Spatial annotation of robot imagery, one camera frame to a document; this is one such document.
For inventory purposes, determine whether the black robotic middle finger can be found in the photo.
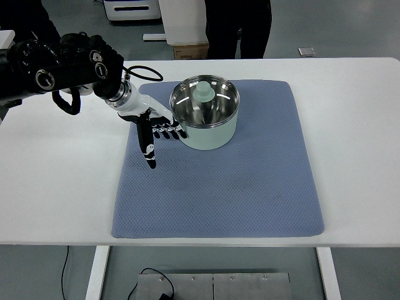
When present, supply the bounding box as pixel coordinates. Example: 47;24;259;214
167;124;179;139

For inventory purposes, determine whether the right white table leg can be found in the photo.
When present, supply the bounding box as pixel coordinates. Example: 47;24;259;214
316;247;341;300

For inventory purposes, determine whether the white floor appliance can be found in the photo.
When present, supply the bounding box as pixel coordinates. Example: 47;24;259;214
103;0;161;21

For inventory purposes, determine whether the cardboard box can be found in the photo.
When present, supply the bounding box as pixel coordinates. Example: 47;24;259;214
173;44;209;60

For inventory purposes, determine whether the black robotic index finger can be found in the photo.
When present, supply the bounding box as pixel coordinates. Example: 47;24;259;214
174;122;188;139

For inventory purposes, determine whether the grey floor plate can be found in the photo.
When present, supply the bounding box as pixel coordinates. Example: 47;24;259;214
297;47;316;58

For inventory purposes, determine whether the black floor cable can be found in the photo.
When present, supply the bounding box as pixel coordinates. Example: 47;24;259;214
61;246;178;300

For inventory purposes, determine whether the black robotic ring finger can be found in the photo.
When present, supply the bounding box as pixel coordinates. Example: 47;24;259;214
158;124;170;139

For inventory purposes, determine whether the glass lid green knob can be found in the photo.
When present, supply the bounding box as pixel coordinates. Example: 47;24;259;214
169;75;240;129

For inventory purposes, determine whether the left white table leg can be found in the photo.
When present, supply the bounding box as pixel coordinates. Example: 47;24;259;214
85;246;111;300

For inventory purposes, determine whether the white table leg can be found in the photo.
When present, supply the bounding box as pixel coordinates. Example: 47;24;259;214
316;247;341;300
85;246;111;300

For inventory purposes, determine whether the blue quilted mat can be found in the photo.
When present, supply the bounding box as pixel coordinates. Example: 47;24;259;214
111;79;324;239

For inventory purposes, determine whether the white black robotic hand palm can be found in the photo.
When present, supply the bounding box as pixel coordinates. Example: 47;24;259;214
117;92;173;123

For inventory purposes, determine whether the person in dark trousers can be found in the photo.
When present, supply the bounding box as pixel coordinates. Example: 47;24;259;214
1;0;61;43

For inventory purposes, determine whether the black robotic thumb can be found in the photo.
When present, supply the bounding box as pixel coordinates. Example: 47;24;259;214
136;113;156;169

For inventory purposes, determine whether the green pot with handle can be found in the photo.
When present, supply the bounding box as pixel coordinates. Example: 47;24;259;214
169;74;241;151

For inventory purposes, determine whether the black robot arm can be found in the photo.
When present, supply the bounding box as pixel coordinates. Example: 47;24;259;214
1;33;187;169

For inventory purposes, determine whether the white panel stand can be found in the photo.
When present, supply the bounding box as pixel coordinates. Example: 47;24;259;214
142;0;208;46

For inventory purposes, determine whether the black robotic little finger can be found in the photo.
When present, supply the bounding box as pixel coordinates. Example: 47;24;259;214
152;124;161;139

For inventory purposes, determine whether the metal base plate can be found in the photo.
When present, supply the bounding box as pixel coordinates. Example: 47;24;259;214
134;272;293;299

